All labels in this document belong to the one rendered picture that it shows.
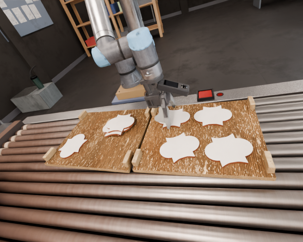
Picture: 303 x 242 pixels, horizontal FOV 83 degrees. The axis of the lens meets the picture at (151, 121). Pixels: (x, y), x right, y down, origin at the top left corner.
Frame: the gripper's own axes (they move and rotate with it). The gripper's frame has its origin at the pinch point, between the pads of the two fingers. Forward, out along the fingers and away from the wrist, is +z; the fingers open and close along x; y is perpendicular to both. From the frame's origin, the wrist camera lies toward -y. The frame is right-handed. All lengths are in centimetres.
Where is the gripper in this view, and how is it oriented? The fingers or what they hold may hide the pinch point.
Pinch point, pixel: (173, 117)
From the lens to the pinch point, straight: 72.7
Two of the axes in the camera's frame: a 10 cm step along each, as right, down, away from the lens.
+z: 3.3, 7.4, 5.8
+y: -9.1, 1.0, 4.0
